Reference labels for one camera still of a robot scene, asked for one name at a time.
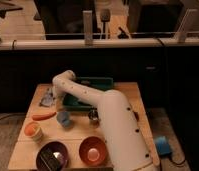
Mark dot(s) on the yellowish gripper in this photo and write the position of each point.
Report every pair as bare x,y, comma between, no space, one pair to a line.
59,103

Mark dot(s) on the blue grey towel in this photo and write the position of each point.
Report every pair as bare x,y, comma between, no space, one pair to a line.
47,99

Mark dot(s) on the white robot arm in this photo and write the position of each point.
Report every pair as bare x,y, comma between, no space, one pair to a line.
127,148

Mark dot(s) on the purple bowl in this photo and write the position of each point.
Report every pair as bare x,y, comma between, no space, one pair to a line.
59,150

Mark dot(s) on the red bowl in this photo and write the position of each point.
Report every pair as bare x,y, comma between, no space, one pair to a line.
93,151

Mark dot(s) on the black box in bowl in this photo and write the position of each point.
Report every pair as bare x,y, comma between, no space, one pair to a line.
48,162

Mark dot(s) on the green plastic tray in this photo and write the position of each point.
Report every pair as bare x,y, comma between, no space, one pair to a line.
72,103

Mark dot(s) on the light blue cup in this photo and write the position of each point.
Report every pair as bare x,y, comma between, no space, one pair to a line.
63,118

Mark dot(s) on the orange carrot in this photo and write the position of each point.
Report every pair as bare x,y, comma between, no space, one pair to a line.
43,116

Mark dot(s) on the small metal cup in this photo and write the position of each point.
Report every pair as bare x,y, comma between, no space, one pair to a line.
93,117

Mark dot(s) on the orange and white cup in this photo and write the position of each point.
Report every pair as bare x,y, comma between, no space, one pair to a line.
33,131

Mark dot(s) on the wooden board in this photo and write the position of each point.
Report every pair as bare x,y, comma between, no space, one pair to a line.
25,151

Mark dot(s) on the blue object on floor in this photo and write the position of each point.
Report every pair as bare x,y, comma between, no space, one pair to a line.
162,146

